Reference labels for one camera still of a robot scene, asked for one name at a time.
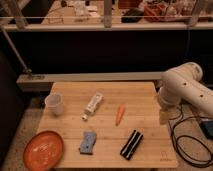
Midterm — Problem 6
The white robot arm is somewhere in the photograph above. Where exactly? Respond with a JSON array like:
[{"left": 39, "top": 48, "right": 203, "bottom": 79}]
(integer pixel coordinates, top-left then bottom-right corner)
[{"left": 157, "top": 62, "right": 213, "bottom": 125}]

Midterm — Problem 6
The black white striped block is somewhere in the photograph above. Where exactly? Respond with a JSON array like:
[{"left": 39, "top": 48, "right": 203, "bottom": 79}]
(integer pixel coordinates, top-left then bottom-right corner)
[{"left": 120, "top": 130, "right": 143, "bottom": 160}]

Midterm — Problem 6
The blue device on floor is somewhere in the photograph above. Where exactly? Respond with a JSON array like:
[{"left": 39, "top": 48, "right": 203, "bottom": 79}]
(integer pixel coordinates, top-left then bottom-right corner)
[{"left": 200, "top": 121, "right": 213, "bottom": 140}]

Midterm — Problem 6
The orange carrot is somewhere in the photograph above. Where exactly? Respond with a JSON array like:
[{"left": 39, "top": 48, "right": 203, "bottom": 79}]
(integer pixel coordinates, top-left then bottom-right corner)
[{"left": 115, "top": 105, "right": 125, "bottom": 126}]

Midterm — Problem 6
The white tube with cap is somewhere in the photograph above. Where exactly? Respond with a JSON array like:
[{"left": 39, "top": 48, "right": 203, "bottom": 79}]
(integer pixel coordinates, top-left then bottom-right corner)
[{"left": 82, "top": 92, "right": 103, "bottom": 121}]

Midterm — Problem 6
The translucent plastic cup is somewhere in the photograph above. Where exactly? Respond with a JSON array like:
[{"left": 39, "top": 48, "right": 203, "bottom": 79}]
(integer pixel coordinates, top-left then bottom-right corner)
[{"left": 45, "top": 93, "right": 63, "bottom": 116}]

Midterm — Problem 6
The orange plate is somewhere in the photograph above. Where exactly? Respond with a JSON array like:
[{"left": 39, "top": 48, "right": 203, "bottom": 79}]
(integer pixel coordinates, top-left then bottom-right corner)
[{"left": 23, "top": 131, "right": 64, "bottom": 171}]

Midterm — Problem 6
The grey horizontal beam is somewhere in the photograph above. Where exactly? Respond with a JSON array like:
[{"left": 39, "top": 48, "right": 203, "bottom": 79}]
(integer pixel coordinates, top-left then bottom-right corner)
[{"left": 17, "top": 72, "right": 161, "bottom": 92}]

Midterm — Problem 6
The metal diagonal strut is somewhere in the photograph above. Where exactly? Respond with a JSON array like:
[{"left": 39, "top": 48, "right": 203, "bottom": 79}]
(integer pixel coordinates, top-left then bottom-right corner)
[{"left": 0, "top": 26, "right": 32, "bottom": 77}]

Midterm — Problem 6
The black cable on floor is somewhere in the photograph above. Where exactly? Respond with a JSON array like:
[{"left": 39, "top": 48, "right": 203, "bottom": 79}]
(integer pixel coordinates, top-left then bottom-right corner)
[{"left": 167, "top": 105, "right": 213, "bottom": 169}]

